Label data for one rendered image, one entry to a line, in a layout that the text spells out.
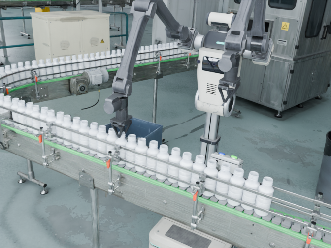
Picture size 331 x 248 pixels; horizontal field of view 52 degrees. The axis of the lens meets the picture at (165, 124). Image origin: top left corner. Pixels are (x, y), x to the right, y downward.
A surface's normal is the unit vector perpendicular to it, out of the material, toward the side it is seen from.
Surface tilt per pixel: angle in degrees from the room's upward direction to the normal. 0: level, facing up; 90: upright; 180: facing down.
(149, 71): 90
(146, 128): 90
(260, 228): 90
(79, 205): 0
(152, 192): 90
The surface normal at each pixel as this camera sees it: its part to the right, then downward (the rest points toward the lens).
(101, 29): 0.68, 0.34
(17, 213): 0.05, -0.91
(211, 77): -0.49, 0.34
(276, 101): -0.73, 0.25
